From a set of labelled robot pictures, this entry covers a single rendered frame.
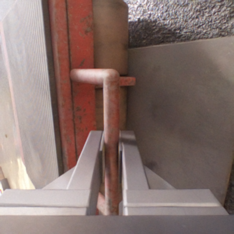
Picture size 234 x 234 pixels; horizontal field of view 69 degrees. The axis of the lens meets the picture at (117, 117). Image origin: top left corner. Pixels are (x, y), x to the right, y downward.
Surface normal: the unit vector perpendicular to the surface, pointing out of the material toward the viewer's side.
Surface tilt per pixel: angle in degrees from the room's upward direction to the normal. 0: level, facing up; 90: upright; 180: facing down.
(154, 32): 0
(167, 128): 0
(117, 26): 93
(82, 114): 90
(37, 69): 0
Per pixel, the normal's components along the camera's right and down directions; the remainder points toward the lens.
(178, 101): -0.76, 0.18
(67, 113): 0.65, 0.21
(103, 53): 0.26, 0.26
